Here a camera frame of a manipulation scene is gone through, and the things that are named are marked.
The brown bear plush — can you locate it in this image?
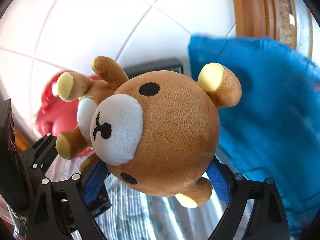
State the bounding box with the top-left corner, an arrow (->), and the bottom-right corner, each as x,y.
56,56 -> 242,208

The red bear-shaped handbag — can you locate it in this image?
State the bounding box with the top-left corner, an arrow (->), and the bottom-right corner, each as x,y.
35,71 -> 101,158

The blue plastic bin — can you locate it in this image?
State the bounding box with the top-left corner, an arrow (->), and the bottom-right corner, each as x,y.
189,36 -> 319,238

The black framed picture box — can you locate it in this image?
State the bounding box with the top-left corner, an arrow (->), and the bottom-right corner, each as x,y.
124,58 -> 184,79

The wooden door frame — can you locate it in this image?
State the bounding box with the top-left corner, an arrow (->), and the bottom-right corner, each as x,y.
233,0 -> 280,40

